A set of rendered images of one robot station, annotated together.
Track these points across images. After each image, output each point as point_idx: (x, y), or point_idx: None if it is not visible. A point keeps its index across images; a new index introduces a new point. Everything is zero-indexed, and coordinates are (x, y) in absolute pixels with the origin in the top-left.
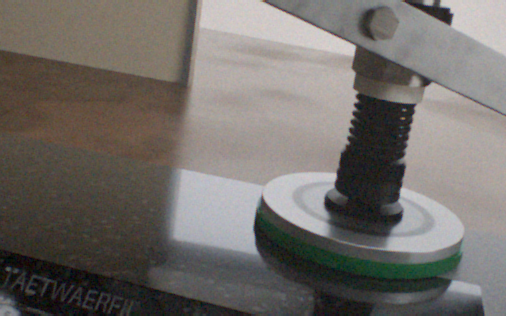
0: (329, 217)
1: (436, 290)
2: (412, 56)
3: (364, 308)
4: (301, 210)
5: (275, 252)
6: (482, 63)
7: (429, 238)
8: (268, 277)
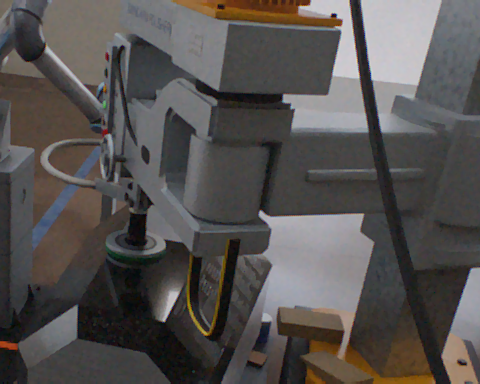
0: (148, 247)
1: (167, 244)
2: None
3: (182, 254)
4: (145, 250)
5: (158, 261)
6: None
7: (153, 236)
8: (173, 263)
